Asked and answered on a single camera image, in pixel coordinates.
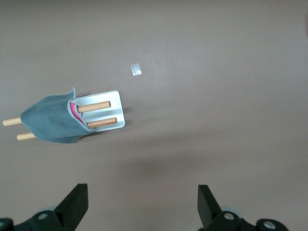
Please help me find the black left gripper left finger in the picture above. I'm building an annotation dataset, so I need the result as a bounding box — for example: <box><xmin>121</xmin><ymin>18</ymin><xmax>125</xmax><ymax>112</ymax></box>
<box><xmin>0</xmin><ymin>184</ymin><xmax>89</xmax><ymax>231</ymax></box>

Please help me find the grey and pink microfibre cloth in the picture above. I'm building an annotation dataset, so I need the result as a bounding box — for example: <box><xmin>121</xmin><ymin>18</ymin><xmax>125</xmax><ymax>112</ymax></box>
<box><xmin>20</xmin><ymin>86</ymin><xmax>99</xmax><ymax>144</ymax></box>

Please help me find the clear tape piece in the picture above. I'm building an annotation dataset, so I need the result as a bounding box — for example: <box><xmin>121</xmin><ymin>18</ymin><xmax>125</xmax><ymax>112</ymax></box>
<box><xmin>130</xmin><ymin>63</ymin><xmax>142</xmax><ymax>77</ymax></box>

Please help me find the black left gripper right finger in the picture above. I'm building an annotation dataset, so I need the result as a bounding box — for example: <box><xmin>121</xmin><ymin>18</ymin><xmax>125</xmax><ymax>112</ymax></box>
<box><xmin>197</xmin><ymin>184</ymin><xmax>289</xmax><ymax>231</ymax></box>

